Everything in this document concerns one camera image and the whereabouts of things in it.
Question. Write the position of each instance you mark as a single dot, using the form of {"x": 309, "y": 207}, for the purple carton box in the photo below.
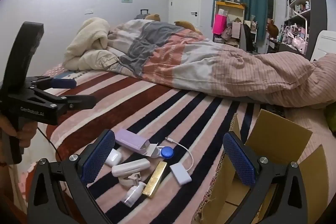
{"x": 131, "y": 141}

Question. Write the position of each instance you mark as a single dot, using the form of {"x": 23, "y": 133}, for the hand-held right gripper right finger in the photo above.
{"x": 239, "y": 161}

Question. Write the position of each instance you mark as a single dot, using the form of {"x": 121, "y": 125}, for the white earbuds case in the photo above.
{"x": 113, "y": 157}

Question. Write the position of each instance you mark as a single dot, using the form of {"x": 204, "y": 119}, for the person's left forearm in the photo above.
{"x": 10, "y": 211}

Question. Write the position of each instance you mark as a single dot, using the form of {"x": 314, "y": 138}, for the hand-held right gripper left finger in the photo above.
{"x": 97, "y": 158}

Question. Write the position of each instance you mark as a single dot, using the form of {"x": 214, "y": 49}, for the orange plush toy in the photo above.
{"x": 273, "y": 29}

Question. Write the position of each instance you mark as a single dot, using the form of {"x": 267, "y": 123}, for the small white bottle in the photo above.
{"x": 133, "y": 193}

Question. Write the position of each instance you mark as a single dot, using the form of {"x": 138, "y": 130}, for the white headboard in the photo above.
{"x": 324, "y": 43}

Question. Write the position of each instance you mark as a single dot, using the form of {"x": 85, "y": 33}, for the cardboard box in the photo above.
{"x": 278, "y": 134}

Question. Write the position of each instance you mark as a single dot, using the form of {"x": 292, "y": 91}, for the black chair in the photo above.
{"x": 246, "y": 39}

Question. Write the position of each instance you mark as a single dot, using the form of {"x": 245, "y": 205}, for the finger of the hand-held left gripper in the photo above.
{"x": 64, "y": 83}
{"x": 78, "y": 102}

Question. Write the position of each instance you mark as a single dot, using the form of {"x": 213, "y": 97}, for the cream fleece blanket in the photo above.
{"x": 86, "y": 43}

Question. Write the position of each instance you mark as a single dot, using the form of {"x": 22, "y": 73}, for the brown plush toy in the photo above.
{"x": 185, "y": 25}
{"x": 153, "y": 17}

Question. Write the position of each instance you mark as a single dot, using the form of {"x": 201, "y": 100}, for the dark suitcase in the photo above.
{"x": 140, "y": 15}

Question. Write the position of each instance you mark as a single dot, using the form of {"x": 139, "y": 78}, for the striped fleece blanket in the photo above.
{"x": 157, "y": 113}

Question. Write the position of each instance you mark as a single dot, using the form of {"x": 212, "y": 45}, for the white oblong case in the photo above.
{"x": 130, "y": 166}

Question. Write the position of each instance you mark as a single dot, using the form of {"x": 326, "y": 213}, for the white door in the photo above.
{"x": 185, "y": 1}

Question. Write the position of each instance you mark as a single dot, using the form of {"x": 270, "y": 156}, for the pink bag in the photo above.
{"x": 219, "y": 24}

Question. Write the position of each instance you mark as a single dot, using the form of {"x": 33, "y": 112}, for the small white clip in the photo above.
{"x": 128, "y": 178}

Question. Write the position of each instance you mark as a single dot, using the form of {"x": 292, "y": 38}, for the blue white contact lens case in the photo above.
{"x": 166, "y": 153}

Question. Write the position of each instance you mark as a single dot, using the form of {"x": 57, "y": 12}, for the dark bookshelf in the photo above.
{"x": 315, "y": 3}

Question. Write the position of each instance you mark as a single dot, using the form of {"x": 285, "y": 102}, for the cluttered dark desk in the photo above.
{"x": 278, "y": 44}

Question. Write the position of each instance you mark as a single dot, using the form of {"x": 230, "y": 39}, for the gold bar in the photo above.
{"x": 155, "y": 179}

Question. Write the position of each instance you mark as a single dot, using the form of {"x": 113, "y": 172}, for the person's left hand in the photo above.
{"x": 26, "y": 136}

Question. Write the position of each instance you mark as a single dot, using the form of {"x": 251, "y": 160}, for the pink grey patchwork quilt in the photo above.
{"x": 210, "y": 66}

